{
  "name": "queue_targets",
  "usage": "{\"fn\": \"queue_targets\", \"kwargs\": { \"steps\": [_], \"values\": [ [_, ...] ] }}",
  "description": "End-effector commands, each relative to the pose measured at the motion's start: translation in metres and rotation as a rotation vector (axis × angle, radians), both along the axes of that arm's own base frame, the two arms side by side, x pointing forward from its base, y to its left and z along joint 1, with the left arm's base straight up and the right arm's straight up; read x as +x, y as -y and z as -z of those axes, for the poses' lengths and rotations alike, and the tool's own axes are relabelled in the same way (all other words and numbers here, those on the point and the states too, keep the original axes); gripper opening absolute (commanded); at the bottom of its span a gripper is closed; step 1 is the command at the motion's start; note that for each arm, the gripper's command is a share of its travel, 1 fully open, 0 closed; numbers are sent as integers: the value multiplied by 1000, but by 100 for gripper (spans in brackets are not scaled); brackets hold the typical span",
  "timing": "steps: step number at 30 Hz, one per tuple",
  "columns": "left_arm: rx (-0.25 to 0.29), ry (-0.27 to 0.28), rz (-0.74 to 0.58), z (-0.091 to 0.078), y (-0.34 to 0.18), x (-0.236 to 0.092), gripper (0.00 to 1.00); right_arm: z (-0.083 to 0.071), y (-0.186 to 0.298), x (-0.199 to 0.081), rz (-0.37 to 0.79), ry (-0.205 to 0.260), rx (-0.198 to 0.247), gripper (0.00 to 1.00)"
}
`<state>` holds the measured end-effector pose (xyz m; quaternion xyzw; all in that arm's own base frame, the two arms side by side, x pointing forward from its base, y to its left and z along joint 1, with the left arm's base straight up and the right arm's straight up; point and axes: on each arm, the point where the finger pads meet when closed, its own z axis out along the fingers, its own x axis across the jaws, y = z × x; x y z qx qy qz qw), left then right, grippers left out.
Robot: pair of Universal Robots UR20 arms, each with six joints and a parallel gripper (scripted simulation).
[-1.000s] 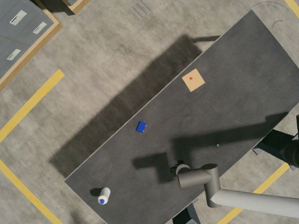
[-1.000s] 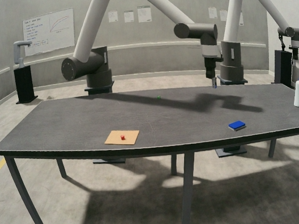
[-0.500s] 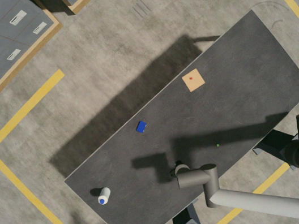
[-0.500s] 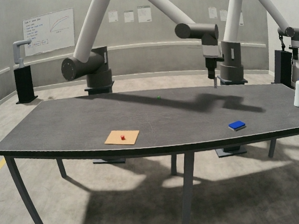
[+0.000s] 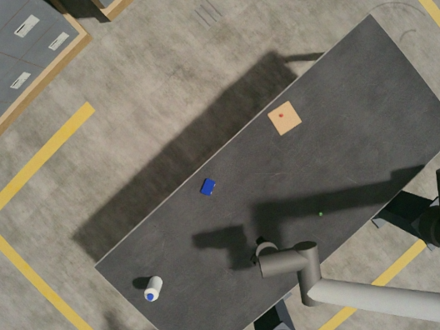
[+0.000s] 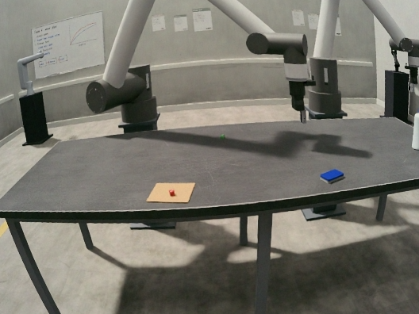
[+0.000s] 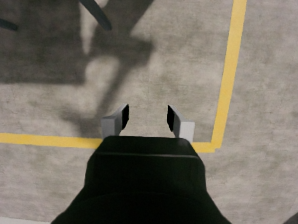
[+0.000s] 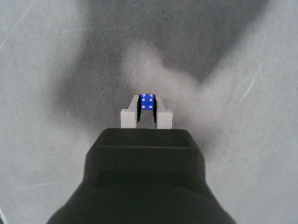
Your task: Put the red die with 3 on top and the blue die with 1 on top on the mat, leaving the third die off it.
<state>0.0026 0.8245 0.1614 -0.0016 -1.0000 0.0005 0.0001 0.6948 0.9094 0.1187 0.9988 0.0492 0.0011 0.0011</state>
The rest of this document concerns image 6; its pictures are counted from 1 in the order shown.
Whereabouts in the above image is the white bottle with blue cap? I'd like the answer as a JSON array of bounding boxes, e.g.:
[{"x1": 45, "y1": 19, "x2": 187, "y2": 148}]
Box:
[{"x1": 412, "y1": 113, "x2": 419, "y2": 151}]

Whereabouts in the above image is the beige flat mat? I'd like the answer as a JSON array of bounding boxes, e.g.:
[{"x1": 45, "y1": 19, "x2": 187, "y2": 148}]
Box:
[{"x1": 147, "y1": 183, "x2": 195, "y2": 203}]

